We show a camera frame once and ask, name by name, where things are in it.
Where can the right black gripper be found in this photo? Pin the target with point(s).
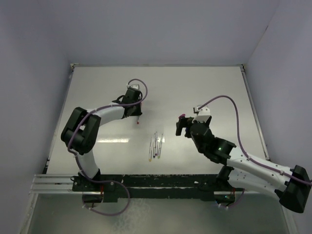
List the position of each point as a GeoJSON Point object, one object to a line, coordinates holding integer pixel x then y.
{"type": "Point", "coordinates": [184, 122]}

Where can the purple tipped white pen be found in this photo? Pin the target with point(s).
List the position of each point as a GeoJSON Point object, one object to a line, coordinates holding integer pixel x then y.
{"type": "Point", "coordinates": [156, 144]}

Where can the yellow white pen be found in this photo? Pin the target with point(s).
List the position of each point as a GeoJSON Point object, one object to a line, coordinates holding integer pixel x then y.
{"type": "Point", "coordinates": [151, 150]}

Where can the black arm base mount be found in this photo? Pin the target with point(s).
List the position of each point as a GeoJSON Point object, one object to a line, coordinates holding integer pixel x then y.
{"type": "Point", "coordinates": [203, 187]}

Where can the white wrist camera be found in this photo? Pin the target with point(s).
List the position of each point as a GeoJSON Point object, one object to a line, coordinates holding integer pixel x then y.
{"type": "Point", "coordinates": [202, 114]}
{"type": "Point", "coordinates": [133, 86]}

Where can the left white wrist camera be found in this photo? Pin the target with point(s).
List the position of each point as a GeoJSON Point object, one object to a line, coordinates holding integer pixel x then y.
{"type": "Point", "coordinates": [133, 86]}

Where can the black tipped white pen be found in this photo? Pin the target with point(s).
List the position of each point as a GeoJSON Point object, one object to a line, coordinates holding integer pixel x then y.
{"type": "Point", "coordinates": [153, 144]}

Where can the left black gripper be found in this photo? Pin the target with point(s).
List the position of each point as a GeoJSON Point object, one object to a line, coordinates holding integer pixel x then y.
{"type": "Point", "coordinates": [138, 112]}

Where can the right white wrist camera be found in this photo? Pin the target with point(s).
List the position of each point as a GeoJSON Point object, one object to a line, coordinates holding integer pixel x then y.
{"type": "Point", "coordinates": [202, 114]}

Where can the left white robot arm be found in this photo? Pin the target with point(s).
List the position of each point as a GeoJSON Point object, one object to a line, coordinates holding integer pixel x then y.
{"type": "Point", "coordinates": [81, 130]}

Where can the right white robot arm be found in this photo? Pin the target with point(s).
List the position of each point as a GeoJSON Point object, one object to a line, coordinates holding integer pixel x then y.
{"type": "Point", "coordinates": [291, 186]}

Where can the green tipped white pen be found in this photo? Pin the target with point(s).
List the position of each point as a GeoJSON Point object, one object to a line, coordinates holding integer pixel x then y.
{"type": "Point", "coordinates": [160, 146]}

